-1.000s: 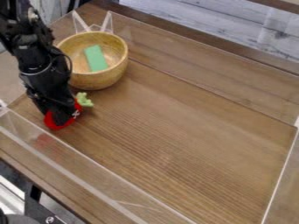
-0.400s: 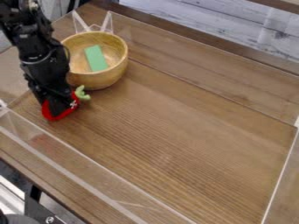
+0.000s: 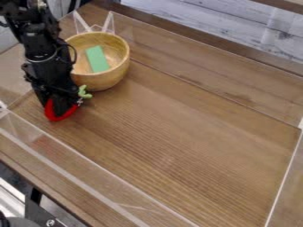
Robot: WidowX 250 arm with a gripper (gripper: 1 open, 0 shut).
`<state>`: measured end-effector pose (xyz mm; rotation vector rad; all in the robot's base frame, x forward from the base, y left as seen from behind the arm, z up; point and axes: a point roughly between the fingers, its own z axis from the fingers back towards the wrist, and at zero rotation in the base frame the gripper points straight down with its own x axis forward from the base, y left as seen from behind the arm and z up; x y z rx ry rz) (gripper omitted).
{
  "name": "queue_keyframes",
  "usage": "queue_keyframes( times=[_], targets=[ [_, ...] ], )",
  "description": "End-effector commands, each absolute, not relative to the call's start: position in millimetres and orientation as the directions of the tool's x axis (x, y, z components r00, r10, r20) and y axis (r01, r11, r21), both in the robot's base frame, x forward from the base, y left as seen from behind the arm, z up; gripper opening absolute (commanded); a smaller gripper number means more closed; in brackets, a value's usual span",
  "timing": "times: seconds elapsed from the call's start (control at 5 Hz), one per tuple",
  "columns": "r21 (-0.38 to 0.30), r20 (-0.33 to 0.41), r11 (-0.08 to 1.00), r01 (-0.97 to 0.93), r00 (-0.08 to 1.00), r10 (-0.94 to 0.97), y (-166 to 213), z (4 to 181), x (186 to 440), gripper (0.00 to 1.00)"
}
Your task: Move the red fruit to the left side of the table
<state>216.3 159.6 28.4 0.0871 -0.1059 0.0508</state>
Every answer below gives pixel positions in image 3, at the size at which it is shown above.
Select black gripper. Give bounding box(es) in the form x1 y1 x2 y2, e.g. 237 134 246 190
21 44 78 117

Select red plush fruit green leaves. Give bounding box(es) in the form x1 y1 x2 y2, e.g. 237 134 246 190
43 84 92 121

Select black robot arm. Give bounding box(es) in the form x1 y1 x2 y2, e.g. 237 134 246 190
0 0 80 121

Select green rectangular block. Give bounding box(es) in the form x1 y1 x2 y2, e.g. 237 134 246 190
85 45 109 73

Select wooden bowl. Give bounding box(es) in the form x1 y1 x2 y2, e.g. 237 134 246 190
66 32 130 91

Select black table leg bracket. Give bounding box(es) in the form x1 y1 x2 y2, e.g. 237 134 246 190
25 187 78 227

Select clear acrylic tray wall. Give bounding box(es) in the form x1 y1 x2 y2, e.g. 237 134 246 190
0 4 303 227

